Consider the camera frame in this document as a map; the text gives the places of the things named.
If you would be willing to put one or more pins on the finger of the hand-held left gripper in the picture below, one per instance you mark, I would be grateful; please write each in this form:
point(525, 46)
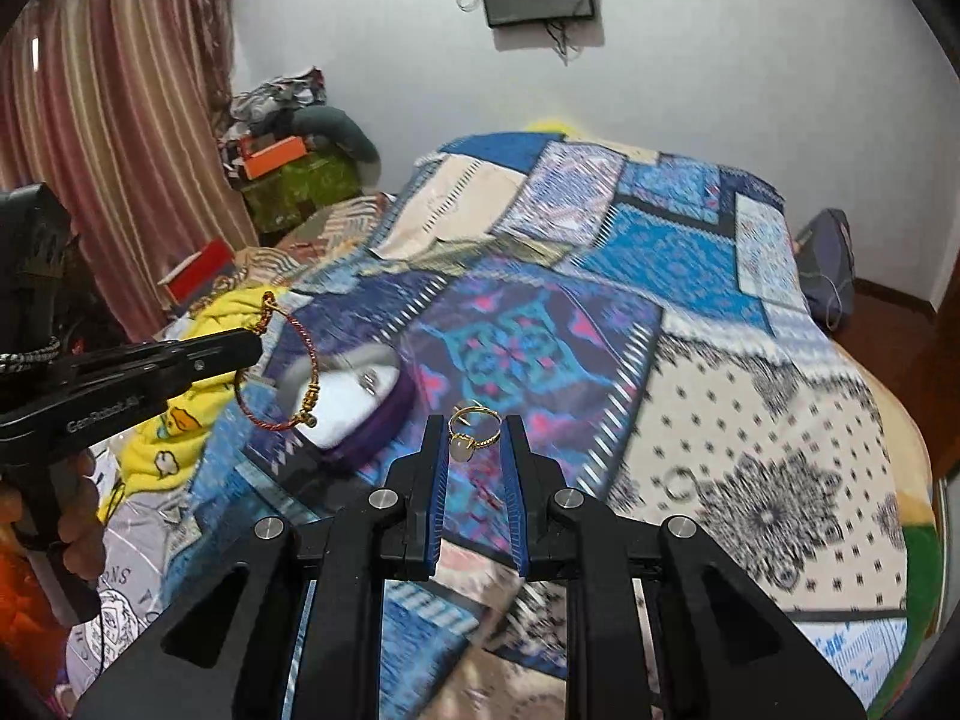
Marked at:
point(187, 349)
point(217, 376)

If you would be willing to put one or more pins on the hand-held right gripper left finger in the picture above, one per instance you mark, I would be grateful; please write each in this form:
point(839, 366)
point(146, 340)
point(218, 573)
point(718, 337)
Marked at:
point(437, 496)

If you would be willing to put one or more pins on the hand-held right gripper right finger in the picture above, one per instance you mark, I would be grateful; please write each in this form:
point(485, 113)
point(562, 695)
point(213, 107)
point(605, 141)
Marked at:
point(516, 496)

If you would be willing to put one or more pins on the round purple jewelry box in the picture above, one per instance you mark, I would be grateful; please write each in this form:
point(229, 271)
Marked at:
point(352, 405)

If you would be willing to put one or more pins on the person's left hand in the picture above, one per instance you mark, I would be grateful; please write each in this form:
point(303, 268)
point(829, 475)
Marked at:
point(79, 517)

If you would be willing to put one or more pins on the yellow cartoon cloth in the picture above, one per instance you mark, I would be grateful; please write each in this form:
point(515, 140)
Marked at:
point(169, 427)

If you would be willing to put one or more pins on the red box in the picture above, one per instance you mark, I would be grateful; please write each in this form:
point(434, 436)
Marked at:
point(199, 270)

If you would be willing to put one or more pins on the blue patchwork blanket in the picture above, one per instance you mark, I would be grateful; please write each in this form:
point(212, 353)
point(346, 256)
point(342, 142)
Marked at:
point(600, 330)

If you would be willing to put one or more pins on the orange cloth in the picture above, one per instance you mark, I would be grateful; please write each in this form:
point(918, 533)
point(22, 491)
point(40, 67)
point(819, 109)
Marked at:
point(26, 615)

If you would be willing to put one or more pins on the white printed cloth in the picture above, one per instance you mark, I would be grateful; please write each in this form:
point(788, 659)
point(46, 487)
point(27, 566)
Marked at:
point(124, 600)

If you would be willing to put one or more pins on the green patterned bag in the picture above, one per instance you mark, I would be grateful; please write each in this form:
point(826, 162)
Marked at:
point(300, 187)

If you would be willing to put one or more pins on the orange box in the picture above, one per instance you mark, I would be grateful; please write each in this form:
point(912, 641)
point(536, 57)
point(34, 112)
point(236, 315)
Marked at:
point(274, 157)

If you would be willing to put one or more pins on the striped pink curtain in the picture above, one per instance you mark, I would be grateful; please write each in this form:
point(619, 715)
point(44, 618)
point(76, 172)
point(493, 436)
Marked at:
point(112, 127)

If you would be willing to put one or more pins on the grey plush cushion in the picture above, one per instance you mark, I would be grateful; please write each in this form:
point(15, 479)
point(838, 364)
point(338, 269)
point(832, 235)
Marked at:
point(341, 131)

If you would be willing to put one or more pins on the yellow pillow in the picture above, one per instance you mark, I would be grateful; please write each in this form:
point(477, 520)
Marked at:
point(555, 126)

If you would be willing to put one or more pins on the grey blue bag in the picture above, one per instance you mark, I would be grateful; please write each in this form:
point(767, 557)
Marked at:
point(825, 262)

